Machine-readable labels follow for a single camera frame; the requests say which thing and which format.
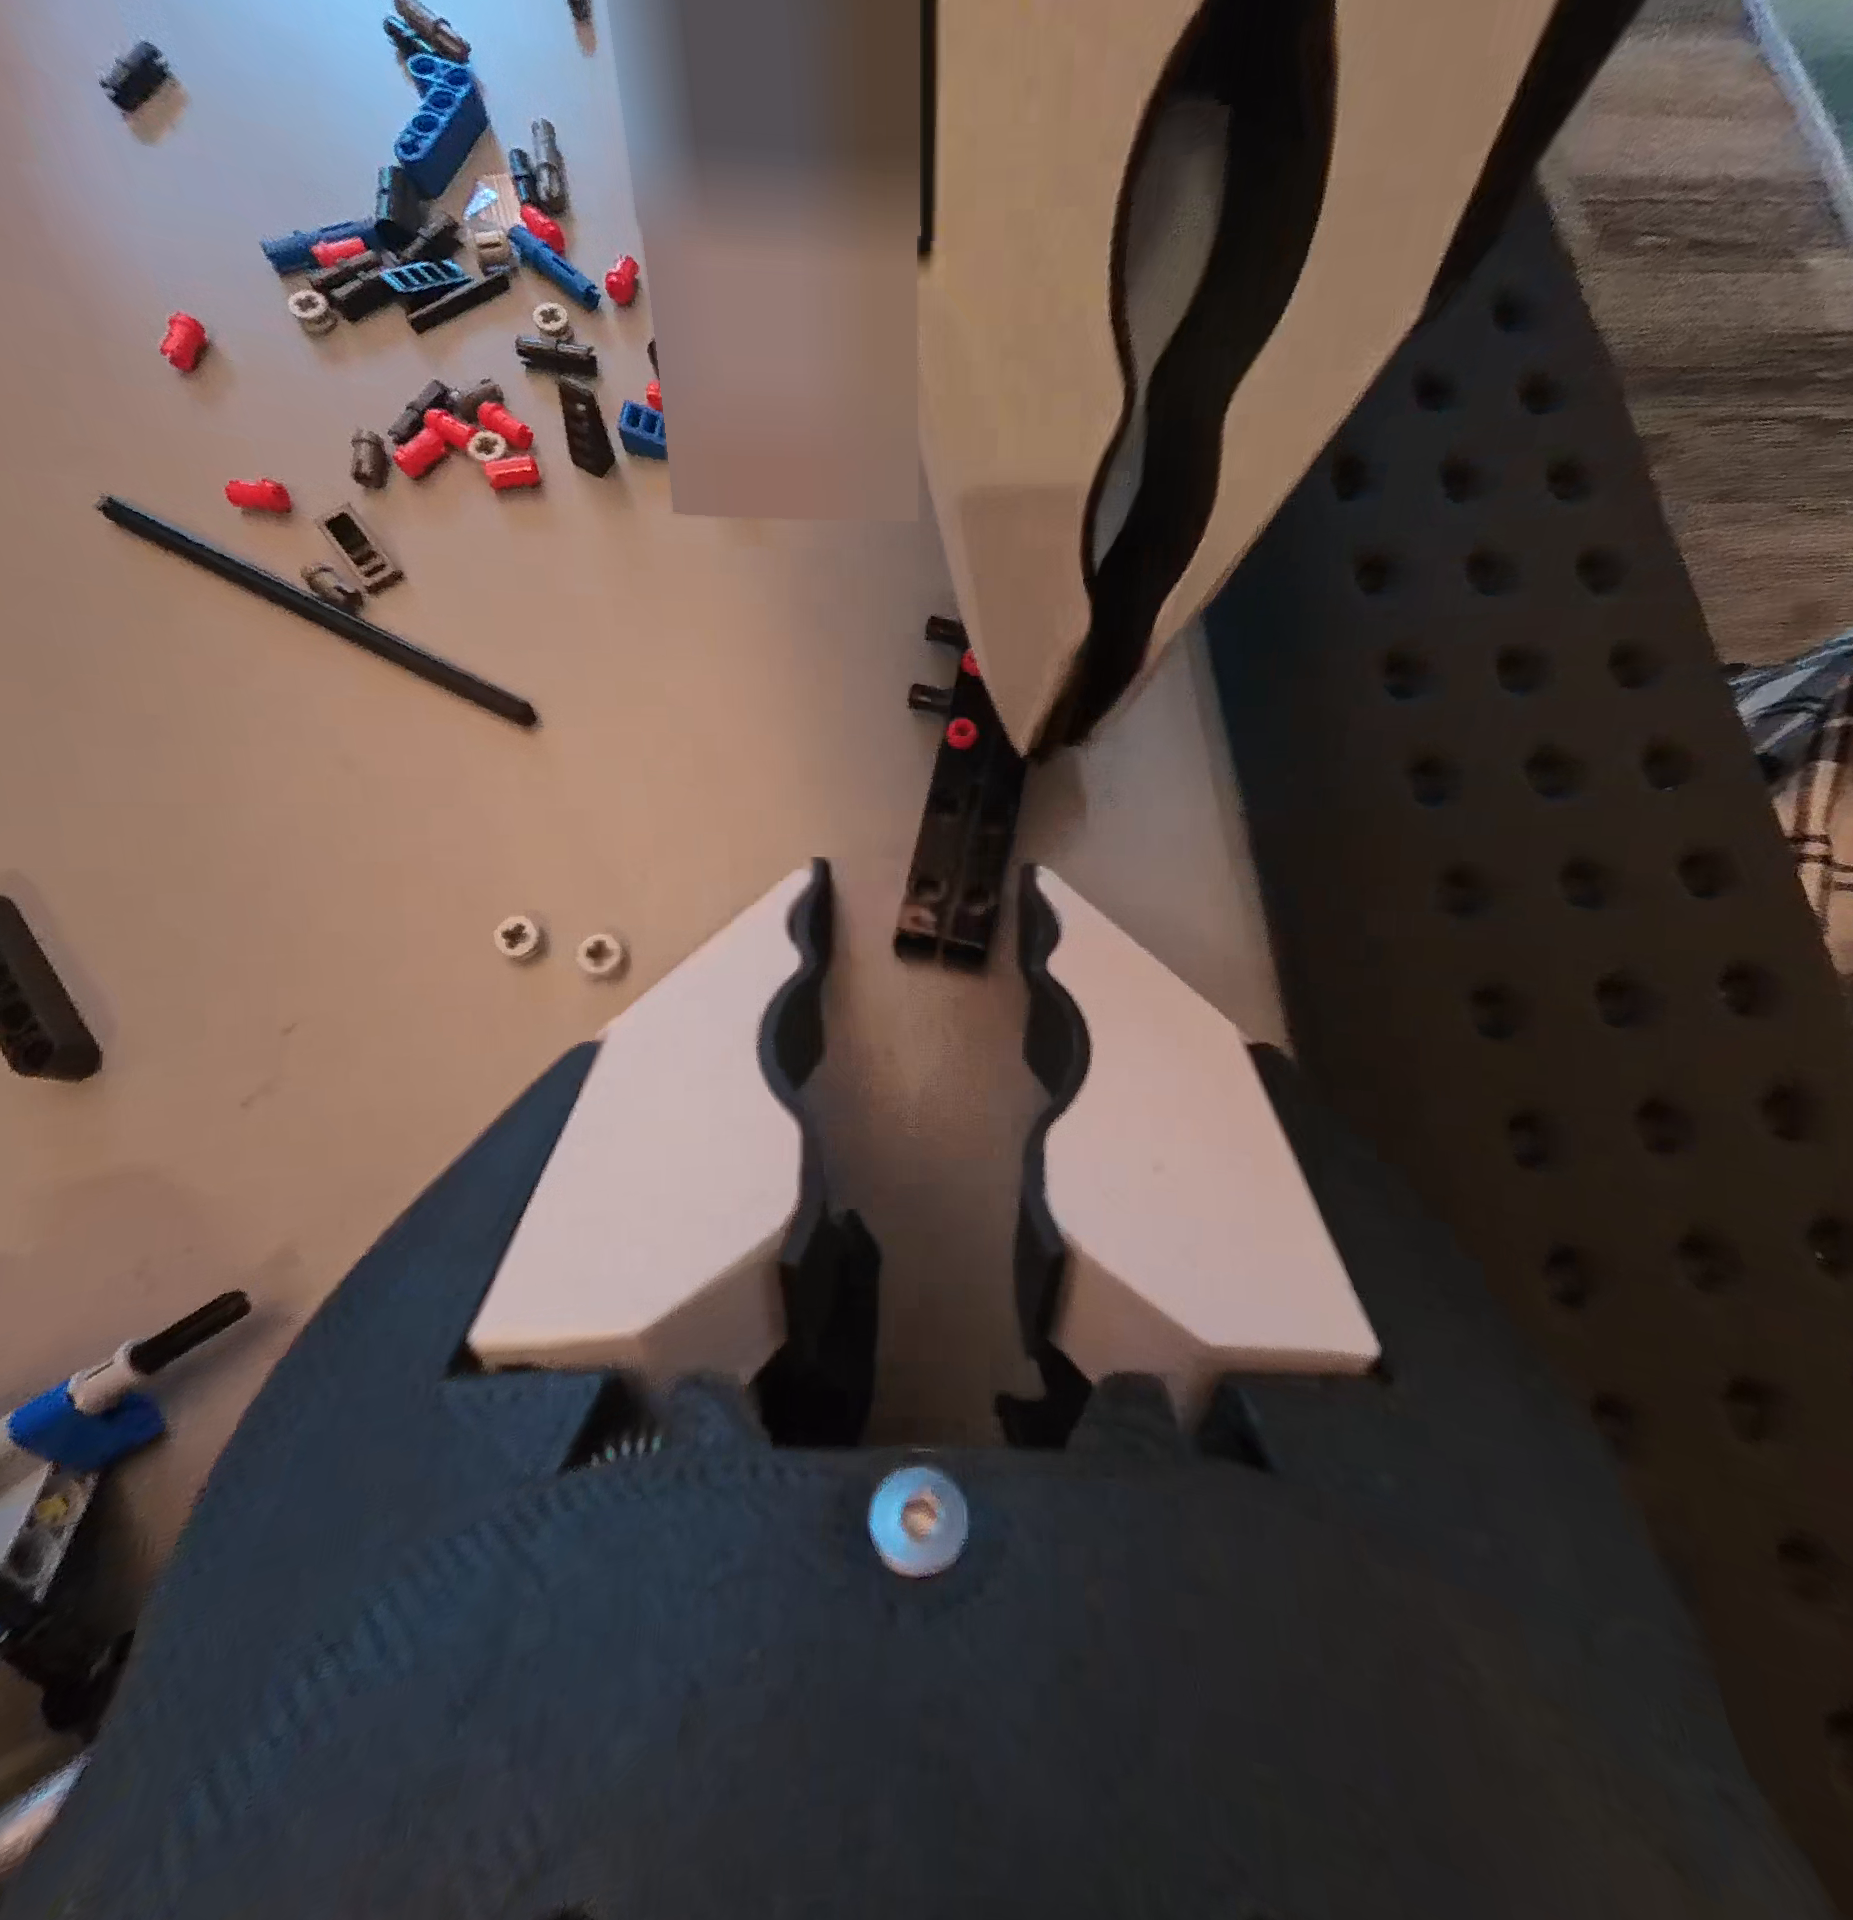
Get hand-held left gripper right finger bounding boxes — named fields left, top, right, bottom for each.
left=1017, top=863, right=1386, bottom=1418

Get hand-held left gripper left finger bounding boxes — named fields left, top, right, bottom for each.
left=462, top=857, right=882, bottom=1450

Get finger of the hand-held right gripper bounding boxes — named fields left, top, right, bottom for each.
left=1066, top=0, right=1562, bottom=749
left=916, top=0, right=1212, bottom=757

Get black beam assembly red pins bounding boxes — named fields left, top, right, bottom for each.
left=892, top=611, right=1031, bottom=973

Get light grey desk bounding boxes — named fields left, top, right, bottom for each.
left=0, top=0, right=1288, bottom=1503

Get dark dimpled panel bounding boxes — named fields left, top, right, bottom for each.
left=1203, top=181, right=1853, bottom=1920

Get pile of small toy bricks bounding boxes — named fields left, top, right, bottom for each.
left=258, top=0, right=673, bottom=493

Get black blue toy car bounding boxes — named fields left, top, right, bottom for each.
left=0, top=1291, right=253, bottom=1877

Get black short beam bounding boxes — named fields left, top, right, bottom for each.
left=0, top=887, right=105, bottom=1080

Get long black axle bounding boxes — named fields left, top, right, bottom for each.
left=96, top=493, right=540, bottom=729

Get black grille slope brick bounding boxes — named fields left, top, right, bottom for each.
left=316, top=508, right=405, bottom=593

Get person's plaid trousers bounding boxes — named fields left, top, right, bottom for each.
left=1727, top=622, right=1853, bottom=1080

